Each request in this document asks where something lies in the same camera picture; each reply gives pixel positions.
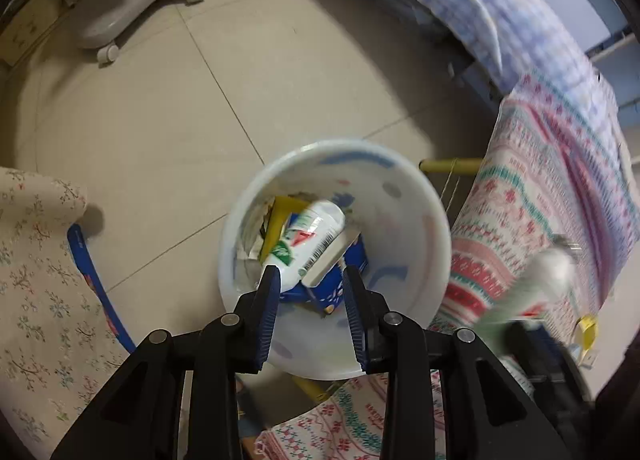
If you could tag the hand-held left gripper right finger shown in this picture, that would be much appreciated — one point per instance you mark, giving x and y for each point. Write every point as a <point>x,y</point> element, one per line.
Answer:
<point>352,320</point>

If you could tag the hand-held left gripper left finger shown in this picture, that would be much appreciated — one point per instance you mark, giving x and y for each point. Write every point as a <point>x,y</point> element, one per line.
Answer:
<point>267,315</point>

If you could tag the blue cardboard box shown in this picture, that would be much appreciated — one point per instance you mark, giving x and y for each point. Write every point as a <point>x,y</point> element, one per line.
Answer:
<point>352,255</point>

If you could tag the white bottle with green label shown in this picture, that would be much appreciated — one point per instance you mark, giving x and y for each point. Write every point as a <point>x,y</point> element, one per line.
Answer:
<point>310,235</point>

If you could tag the white plastic waste bin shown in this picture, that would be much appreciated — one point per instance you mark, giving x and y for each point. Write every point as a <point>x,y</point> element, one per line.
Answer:
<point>400,240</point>

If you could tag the yellow plastic bag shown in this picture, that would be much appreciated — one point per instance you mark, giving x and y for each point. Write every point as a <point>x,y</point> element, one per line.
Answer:
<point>280,220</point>

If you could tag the small white bottle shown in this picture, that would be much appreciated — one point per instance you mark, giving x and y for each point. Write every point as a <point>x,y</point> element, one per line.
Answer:
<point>540,275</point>

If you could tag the blue patterned band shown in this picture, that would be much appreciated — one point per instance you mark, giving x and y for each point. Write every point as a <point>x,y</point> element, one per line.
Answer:
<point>95,270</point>

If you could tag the striped patterned blanket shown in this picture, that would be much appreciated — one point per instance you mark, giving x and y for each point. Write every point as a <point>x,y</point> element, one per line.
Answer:
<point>515,200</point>

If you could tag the beige floral cloth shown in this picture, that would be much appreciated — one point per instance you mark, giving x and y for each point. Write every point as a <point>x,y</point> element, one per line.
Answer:
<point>45,300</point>

